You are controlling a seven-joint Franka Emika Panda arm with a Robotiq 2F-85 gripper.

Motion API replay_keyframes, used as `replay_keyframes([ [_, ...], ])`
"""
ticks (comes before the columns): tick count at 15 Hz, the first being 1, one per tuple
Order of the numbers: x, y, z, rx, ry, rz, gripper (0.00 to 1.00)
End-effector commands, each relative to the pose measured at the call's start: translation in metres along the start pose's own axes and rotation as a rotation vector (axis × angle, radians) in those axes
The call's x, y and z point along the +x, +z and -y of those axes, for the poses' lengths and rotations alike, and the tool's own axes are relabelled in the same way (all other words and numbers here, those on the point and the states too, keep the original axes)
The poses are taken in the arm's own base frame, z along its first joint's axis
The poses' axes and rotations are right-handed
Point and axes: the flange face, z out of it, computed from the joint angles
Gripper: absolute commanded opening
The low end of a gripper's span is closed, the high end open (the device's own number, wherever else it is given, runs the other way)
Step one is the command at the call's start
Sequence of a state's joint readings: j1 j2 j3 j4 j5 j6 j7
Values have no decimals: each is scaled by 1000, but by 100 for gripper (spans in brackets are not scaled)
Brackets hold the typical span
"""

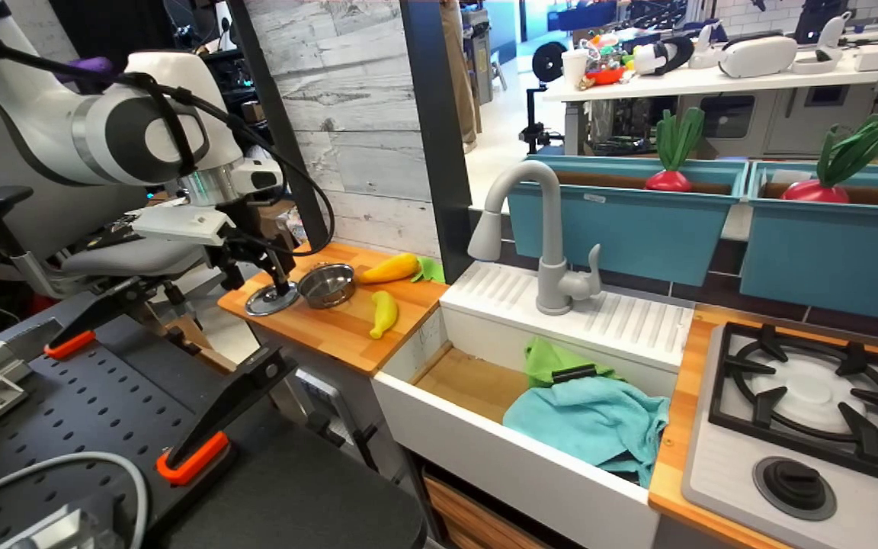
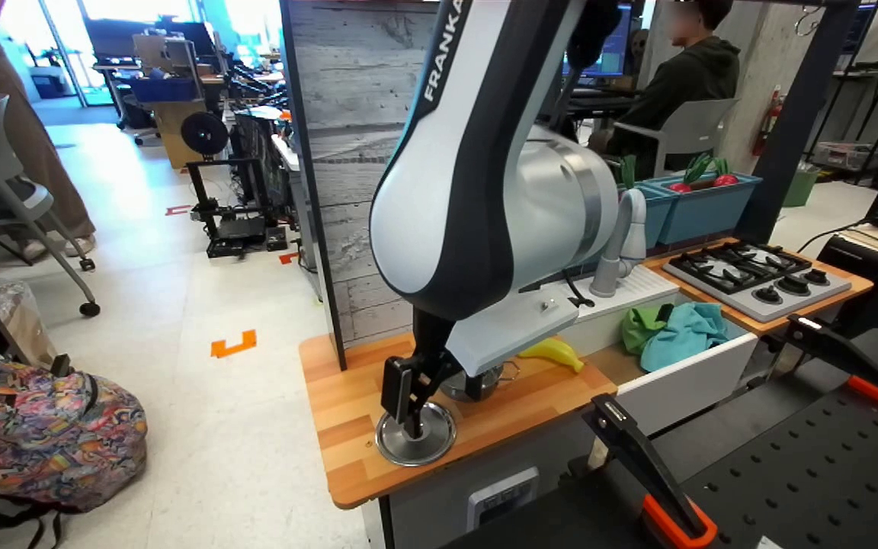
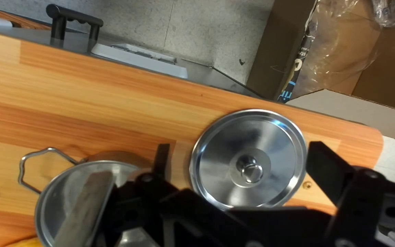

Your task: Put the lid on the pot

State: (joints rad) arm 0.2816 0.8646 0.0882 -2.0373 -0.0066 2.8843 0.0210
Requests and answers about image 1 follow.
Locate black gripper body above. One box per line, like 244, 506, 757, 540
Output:
205, 221, 282, 289

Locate round steel pot lid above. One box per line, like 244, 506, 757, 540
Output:
244, 284, 303, 316

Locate small steel pot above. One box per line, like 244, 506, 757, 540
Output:
295, 261, 360, 311

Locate wooden counter board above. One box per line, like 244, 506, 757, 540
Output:
217, 240, 451, 378

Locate yellow toy banana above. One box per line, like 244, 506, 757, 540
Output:
365, 286, 402, 341

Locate black vertical pillar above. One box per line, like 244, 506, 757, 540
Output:
398, 0, 478, 286

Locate purple foam roller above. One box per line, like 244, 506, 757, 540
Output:
64, 53, 119, 82

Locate white toy sink unit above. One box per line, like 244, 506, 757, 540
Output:
372, 259, 698, 549

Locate grey toy faucet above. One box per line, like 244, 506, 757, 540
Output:
463, 159, 607, 316

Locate green cloth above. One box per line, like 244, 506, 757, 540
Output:
522, 334, 614, 389

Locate teal cloth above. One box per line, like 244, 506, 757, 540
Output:
500, 375, 669, 487

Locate teal planter box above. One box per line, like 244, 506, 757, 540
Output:
507, 148, 752, 289
736, 159, 878, 330

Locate red toy radish green leaves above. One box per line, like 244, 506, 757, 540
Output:
644, 102, 708, 195
779, 117, 878, 203

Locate wooden stove counter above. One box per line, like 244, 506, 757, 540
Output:
645, 303, 878, 549

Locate white lab table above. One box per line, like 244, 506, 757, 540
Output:
538, 59, 878, 161

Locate grey toy stove black grates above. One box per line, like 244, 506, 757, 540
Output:
680, 316, 878, 549

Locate white rounded headset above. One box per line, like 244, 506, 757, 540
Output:
715, 32, 801, 82

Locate black clamp orange handle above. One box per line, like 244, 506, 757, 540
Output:
38, 275, 159, 364
151, 344, 297, 487

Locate black slanted frame bar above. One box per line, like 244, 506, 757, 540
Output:
223, 0, 332, 252

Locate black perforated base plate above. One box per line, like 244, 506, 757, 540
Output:
0, 314, 431, 549

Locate white cable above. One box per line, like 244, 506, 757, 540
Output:
0, 447, 151, 549

